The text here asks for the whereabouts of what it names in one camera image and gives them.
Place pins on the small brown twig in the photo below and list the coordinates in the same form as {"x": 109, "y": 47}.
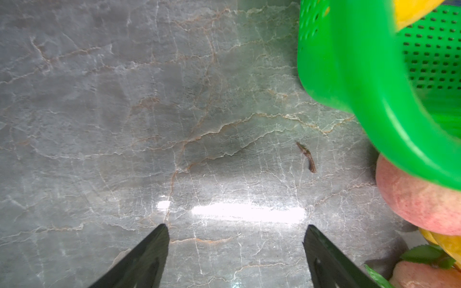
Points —
{"x": 309, "y": 156}

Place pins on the yellow peach centre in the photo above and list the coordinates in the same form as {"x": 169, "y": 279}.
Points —
{"x": 450, "y": 244}

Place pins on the yellow peach with red blush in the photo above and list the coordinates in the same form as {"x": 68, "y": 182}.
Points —
{"x": 409, "y": 11}

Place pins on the green plastic perforated basket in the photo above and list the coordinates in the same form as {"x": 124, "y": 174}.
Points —
{"x": 403, "y": 86}

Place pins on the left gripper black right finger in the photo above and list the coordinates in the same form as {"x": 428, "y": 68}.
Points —
{"x": 328, "y": 266}

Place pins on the pink peach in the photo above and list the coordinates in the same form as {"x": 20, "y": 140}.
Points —
{"x": 422, "y": 203}
{"x": 427, "y": 266}

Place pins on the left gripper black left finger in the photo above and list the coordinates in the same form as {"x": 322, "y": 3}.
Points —
{"x": 142, "y": 267}

